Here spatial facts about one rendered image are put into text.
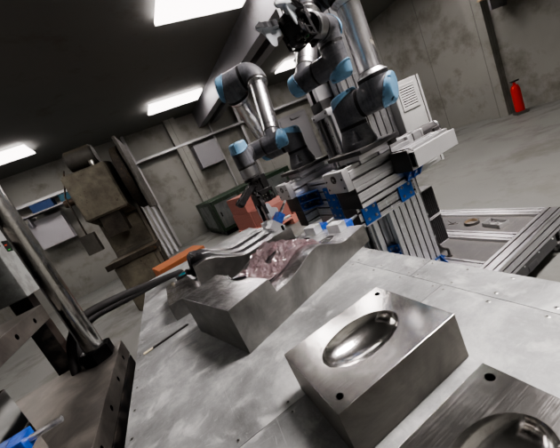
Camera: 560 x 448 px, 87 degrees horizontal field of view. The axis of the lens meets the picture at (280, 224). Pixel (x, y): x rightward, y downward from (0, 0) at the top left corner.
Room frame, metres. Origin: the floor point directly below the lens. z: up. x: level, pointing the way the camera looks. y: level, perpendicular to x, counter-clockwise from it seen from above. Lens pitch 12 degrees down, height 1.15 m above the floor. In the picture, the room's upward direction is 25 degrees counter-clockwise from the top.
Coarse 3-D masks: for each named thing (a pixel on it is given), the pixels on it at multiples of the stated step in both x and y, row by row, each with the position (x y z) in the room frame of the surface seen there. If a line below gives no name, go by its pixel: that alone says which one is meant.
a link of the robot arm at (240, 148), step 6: (234, 144) 1.23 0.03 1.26; (240, 144) 1.22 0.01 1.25; (246, 144) 1.25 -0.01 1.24; (234, 150) 1.22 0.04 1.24; (240, 150) 1.22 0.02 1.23; (246, 150) 1.23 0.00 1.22; (234, 156) 1.23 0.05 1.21; (240, 156) 1.22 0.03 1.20; (246, 156) 1.22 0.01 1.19; (252, 156) 1.28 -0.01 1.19; (240, 162) 1.22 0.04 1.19; (246, 162) 1.22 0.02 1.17; (252, 162) 1.23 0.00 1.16; (240, 168) 1.23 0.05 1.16
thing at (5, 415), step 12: (0, 396) 0.54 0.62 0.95; (0, 408) 0.52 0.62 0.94; (12, 408) 0.54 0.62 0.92; (0, 420) 0.50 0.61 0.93; (12, 420) 0.53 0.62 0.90; (24, 420) 0.55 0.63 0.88; (0, 432) 0.49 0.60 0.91; (12, 432) 0.51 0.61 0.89; (0, 444) 0.47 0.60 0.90; (36, 444) 0.54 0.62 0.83
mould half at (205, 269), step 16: (240, 240) 1.27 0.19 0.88; (272, 240) 1.06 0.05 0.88; (208, 256) 1.02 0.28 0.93; (224, 256) 1.01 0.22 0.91; (240, 256) 1.02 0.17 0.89; (208, 272) 0.98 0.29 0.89; (224, 272) 0.99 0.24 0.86; (176, 288) 1.08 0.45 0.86; (192, 288) 0.99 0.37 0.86; (176, 304) 0.93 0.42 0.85
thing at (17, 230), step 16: (0, 192) 0.94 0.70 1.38; (0, 208) 0.92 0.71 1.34; (0, 224) 0.91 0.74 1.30; (16, 224) 0.93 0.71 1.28; (16, 240) 0.91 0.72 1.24; (32, 240) 0.94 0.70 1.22; (32, 256) 0.92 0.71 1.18; (32, 272) 0.91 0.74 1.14; (48, 272) 0.93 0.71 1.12; (48, 288) 0.91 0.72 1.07; (64, 288) 0.94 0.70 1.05; (64, 304) 0.92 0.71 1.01; (64, 320) 0.91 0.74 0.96; (80, 320) 0.93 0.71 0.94; (80, 336) 0.91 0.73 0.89; (96, 336) 0.94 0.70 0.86; (96, 352) 0.91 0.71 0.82; (112, 352) 0.93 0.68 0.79
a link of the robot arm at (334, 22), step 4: (328, 16) 0.95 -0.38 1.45; (332, 16) 0.98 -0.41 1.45; (328, 20) 0.94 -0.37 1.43; (332, 20) 0.96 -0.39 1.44; (336, 20) 0.98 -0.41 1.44; (332, 24) 0.96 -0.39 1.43; (336, 24) 0.97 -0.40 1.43; (340, 24) 1.00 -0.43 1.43; (332, 28) 0.96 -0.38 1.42; (336, 28) 0.97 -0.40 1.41; (340, 28) 1.00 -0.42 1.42; (328, 32) 0.95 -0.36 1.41; (332, 32) 0.96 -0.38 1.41; (336, 32) 0.97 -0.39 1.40; (340, 32) 1.01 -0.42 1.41; (328, 36) 0.96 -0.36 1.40; (332, 36) 0.96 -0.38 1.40; (336, 36) 0.96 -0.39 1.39; (340, 36) 0.97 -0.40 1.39; (324, 40) 0.97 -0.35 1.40; (328, 40) 0.97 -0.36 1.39; (320, 44) 0.99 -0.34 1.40
